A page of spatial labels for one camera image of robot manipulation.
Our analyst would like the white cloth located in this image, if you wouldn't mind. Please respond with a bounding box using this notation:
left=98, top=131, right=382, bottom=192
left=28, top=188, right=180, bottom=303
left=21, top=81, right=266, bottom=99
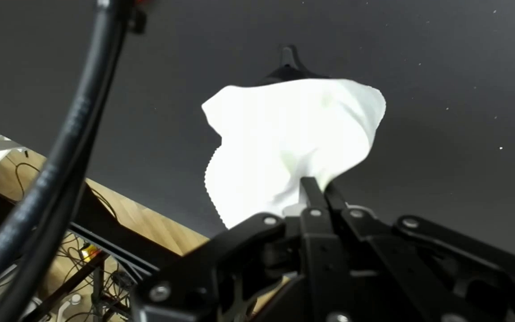
left=199, top=78, right=387, bottom=233

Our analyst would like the thick black cable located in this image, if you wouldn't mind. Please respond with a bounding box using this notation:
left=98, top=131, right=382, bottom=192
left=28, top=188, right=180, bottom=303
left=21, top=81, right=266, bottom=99
left=0, top=0, right=149, bottom=322

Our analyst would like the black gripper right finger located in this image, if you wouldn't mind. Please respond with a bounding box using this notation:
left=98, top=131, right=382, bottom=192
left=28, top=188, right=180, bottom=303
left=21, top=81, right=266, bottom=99
left=325, top=183, right=515, bottom=322

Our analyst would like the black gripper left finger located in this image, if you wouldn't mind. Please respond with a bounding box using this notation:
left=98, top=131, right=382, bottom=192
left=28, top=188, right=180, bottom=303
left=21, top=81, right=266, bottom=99
left=130, top=176, right=337, bottom=322

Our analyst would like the black stand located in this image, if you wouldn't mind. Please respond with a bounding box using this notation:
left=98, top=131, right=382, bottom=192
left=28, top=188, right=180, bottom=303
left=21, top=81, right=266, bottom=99
left=264, top=44, right=325, bottom=83

